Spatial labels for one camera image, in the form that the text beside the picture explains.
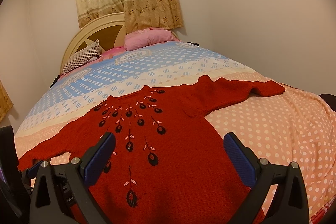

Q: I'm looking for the pink pillow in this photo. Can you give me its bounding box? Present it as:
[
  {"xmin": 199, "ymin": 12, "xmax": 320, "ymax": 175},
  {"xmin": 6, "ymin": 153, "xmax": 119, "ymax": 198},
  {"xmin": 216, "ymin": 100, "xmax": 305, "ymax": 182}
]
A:
[{"xmin": 124, "ymin": 28, "xmax": 179, "ymax": 51}]

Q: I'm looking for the polka dot bed cover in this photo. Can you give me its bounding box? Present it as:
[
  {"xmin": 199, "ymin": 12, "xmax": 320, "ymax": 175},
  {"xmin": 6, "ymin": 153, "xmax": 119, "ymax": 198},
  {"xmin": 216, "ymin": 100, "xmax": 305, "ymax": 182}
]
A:
[{"xmin": 15, "ymin": 42, "xmax": 335, "ymax": 223}]

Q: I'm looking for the cream wooden headboard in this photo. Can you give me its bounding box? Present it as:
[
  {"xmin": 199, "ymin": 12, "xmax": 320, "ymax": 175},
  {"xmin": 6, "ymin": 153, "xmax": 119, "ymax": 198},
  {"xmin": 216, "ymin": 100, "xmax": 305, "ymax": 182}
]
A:
[{"xmin": 60, "ymin": 12, "xmax": 126, "ymax": 72}]

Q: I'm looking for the striped grey pillow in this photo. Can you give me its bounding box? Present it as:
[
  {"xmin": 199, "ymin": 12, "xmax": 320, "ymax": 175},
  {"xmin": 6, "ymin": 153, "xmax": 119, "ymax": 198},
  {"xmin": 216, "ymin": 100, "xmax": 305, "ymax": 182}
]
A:
[{"xmin": 60, "ymin": 39, "xmax": 101, "ymax": 76}]

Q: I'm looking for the beige side window curtain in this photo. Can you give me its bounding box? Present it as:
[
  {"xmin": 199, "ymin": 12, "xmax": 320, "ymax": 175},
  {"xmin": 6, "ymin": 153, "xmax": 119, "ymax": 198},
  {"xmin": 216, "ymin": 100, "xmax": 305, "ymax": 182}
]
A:
[{"xmin": 0, "ymin": 81, "xmax": 13, "ymax": 122}]

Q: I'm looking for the red knitted embroidered sweater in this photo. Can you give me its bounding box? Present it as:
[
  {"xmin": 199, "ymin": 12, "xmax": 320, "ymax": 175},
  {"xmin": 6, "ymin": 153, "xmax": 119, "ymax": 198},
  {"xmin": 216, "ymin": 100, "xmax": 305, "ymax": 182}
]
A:
[{"xmin": 19, "ymin": 76, "xmax": 285, "ymax": 223}]

